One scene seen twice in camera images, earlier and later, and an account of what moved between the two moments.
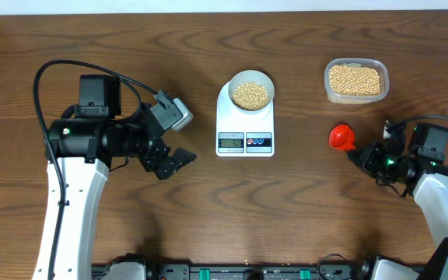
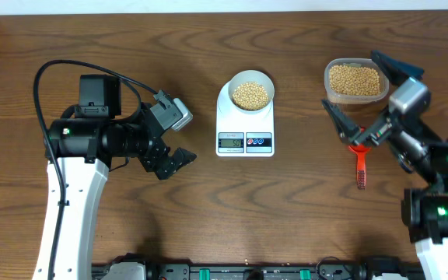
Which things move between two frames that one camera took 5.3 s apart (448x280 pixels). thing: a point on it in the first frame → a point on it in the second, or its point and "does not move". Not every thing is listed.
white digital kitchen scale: (241, 134) does not move
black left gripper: (152, 159) does not move
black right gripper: (366, 162) → (397, 73)
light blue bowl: (251, 91) does not move
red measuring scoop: (341, 137) → (361, 151)
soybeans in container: (354, 80) does not move
